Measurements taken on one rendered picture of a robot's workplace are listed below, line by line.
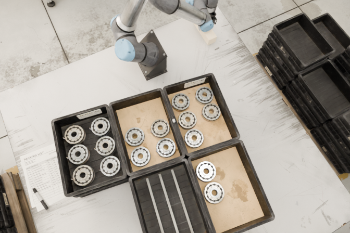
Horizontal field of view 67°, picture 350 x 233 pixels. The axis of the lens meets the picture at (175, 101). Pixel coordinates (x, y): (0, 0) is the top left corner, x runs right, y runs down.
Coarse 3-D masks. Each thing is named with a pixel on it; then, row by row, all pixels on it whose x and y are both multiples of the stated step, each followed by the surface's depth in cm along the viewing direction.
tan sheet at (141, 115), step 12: (132, 108) 150; (144, 108) 150; (156, 108) 151; (120, 120) 147; (132, 120) 148; (144, 120) 148; (144, 132) 145; (144, 144) 143; (156, 144) 143; (156, 156) 141; (132, 168) 138
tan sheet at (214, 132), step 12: (204, 84) 157; (168, 96) 153; (192, 96) 154; (204, 96) 154; (192, 108) 151; (204, 120) 149; (216, 120) 149; (204, 132) 146; (216, 132) 147; (228, 132) 147; (204, 144) 144
